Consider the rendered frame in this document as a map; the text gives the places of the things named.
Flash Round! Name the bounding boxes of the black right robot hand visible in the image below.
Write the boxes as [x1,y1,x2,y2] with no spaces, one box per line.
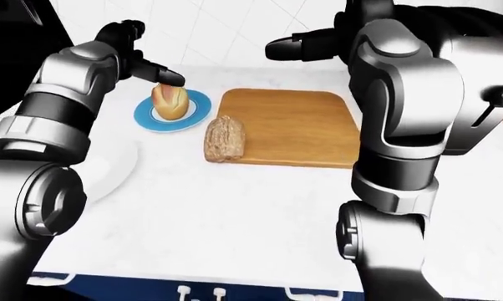
[264,0,386,68]

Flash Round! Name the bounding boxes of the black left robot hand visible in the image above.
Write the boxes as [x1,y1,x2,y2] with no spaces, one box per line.
[94,18,186,88]

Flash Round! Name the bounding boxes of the black pan with handle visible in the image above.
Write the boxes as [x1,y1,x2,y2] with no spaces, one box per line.
[470,83,503,129]

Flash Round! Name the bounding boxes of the blue white round plate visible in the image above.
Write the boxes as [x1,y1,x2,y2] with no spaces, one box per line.
[134,88,213,134]

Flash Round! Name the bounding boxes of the white cabinet handle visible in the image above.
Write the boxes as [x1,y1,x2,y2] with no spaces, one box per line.
[285,285,366,301]

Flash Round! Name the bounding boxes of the navy blue cabinet front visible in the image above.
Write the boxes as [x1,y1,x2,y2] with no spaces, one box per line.
[24,271,366,301]

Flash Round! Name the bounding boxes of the dark brown seeded bread loaf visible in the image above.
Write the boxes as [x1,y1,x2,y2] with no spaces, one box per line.
[204,115,246,164]

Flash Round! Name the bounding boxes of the golden bread roll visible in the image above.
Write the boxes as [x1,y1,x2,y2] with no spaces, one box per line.
[150,83,191,121]

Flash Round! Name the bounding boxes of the wooden cutting board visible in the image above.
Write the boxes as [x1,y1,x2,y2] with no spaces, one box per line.
[205,88,362,171]

